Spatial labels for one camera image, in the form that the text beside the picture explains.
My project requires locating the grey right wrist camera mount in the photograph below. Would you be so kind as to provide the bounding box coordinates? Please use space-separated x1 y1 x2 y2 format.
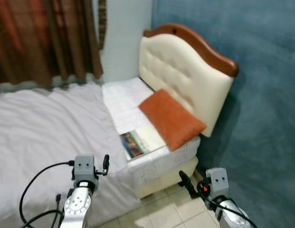
205 167 229 198

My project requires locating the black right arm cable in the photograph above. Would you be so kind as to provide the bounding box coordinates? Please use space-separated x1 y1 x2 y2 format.
200 192 257 228

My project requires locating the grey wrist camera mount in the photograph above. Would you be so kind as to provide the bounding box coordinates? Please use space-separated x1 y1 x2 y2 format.
73 154 96 183
205 167 229 198

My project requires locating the cream bed base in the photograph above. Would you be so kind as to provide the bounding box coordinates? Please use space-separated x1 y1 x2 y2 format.
135 161 199 199

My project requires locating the colourful cover magazine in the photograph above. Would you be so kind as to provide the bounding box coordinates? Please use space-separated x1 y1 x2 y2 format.
120 126 167 161

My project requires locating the brown curtain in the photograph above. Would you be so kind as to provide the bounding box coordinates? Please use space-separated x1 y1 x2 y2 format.
0 0 104 88

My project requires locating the brown patterned curtain tieback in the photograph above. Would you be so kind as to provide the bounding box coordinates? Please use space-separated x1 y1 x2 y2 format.
97 0 108 51

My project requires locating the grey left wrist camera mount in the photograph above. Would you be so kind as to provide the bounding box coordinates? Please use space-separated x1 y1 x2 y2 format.
73 154 96 183

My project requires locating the white patterned mattress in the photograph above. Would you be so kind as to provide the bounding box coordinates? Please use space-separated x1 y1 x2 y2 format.
101 77 201 188

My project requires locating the thin black cable with plug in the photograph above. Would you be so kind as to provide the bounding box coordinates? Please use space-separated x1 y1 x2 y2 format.
54 192 62 228

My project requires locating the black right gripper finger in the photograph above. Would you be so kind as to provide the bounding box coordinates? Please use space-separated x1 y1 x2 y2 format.
179 171 198 198

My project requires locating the cream tufted headboard wooden frame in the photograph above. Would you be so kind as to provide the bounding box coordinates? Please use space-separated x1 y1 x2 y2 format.
139 24 239 138

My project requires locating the grey blanket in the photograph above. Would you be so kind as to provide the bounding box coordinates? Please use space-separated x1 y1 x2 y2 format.
0 83 141 228

